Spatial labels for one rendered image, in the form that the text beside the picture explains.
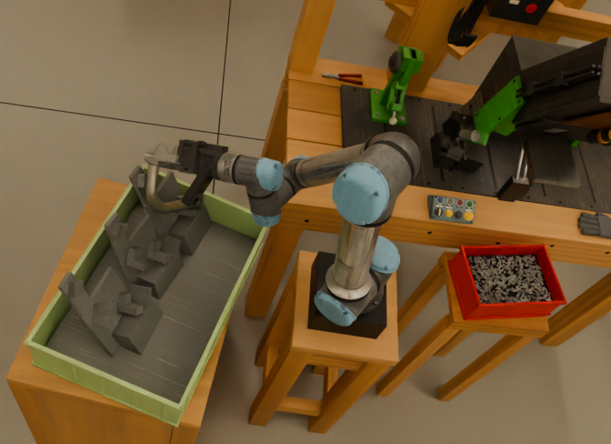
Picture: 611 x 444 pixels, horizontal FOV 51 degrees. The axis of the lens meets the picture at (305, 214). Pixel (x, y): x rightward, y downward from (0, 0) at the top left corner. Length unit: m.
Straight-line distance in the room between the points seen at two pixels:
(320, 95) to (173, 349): 1.08
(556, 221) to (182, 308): 1.32
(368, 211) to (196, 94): 2.30
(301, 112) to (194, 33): 1.61
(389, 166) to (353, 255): 0.25
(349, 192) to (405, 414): 1.69
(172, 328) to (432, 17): 1.32
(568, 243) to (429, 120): 0.65
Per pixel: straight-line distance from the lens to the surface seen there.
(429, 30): 2.35
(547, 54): 2.40
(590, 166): 2.68
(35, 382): 1.87
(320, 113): 2.34
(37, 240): 2.97
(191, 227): 1.91
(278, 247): 2.29
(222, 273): 1.93
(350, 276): 1.53
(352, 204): 1.31
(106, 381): 1.72
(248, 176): 1.56
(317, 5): 2.25
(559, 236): 2.39
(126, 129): 3.31
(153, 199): 1.74
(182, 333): 1.84
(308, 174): 1.61
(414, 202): 2.18
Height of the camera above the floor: 2.55
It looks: 55 degrees down
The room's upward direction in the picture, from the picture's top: 23 degrees clockwise
